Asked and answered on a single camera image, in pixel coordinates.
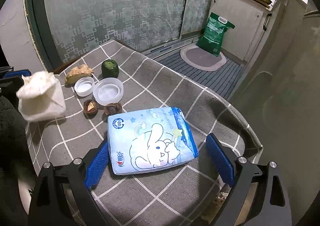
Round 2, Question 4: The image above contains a white refrigerator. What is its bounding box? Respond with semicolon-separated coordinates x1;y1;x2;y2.
232;0;319;223

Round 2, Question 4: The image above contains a green round fruit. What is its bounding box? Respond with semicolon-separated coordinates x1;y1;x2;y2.
101;59;119;78

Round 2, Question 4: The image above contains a white paper towel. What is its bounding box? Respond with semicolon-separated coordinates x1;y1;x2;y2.
16;71;66;123

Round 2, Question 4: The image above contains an oval grey pink mat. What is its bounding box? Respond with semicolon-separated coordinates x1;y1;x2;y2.
180;44;227;71

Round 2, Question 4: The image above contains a small white plastic lid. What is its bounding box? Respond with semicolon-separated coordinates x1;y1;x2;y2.
74;76;94;97

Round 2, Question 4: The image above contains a green rice bag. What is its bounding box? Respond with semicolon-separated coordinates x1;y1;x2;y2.
196;12;235;56

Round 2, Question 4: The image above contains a grey checkered tablecloth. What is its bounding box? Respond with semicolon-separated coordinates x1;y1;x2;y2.
27;41;263;225

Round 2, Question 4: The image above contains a striped blue floor mat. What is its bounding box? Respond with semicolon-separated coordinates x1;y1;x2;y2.
143;39;246;100

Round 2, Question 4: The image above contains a brown nut shell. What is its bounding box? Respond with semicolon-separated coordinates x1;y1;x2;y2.
83;100;98;118
104;103;123;117

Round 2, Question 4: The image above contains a ginger root piece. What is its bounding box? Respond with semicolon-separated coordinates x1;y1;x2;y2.
65;64;94;85

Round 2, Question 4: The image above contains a frosted sliding glass door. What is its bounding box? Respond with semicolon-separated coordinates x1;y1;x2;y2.
24;0;211;71

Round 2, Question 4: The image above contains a white kitchen cabinet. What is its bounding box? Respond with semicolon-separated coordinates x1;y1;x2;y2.
210;0;277;62

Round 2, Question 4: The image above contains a blue tissue pack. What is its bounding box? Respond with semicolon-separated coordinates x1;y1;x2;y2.
107;107;199;175

